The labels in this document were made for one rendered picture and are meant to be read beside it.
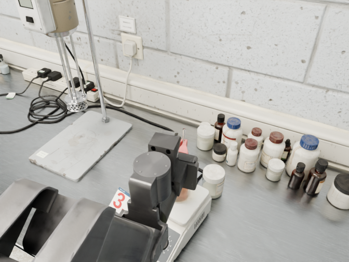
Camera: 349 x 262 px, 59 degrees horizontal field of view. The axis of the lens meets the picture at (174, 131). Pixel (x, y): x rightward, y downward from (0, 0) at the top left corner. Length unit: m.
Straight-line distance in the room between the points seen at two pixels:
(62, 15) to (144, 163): 0.48
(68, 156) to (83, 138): 0.09
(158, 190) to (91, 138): 0.64
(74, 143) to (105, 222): 0.81
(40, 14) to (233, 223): 0.68
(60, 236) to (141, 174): 0.22
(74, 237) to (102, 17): 1.01
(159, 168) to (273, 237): 0.45
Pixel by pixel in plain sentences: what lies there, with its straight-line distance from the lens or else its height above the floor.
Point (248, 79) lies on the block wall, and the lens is 1.00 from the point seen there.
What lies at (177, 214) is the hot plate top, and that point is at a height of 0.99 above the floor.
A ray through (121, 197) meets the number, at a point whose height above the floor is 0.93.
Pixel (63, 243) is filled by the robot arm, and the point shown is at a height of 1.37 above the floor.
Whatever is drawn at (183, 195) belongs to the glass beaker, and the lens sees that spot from 0.72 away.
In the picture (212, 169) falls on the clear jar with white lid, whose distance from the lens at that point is 0.84.
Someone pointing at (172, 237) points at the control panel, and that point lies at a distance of 0.73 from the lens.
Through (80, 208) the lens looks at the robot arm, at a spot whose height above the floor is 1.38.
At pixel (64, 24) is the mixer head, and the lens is 0.84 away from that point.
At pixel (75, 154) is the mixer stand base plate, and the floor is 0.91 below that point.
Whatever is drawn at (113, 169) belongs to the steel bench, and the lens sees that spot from 0.96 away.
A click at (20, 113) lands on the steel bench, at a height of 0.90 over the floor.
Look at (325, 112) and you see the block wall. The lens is 1.01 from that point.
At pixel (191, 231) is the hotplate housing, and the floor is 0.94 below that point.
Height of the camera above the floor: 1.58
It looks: 39 degrees down
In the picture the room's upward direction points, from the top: straight up
